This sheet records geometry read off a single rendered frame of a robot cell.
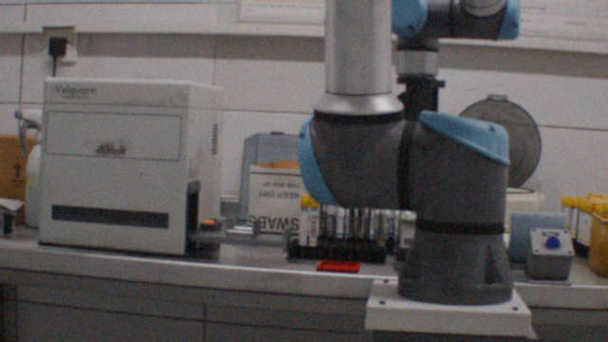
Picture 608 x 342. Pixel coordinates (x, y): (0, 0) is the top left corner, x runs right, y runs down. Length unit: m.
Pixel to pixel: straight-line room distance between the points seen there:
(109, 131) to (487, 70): 0.95
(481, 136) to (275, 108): 1.08
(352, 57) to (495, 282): 0.33
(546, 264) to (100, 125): 0.79
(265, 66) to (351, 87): 1.02
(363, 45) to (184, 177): 0.51
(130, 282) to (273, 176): 0.40
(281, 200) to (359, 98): 0.69
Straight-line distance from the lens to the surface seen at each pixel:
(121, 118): 1.50
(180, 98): 1.47
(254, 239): 1.46
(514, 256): 1.56
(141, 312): 2.21
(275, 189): 1.74
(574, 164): 2.10
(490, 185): 1.07
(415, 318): 1.03
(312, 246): 1.53
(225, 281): 1.43
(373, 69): 1.08
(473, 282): 1.05
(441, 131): 1.06
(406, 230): 1.48
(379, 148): 1.07
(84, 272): 1.50
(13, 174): 1.95
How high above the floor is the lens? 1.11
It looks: 3 degrees down
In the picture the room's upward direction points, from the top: 3 degrees clockwise
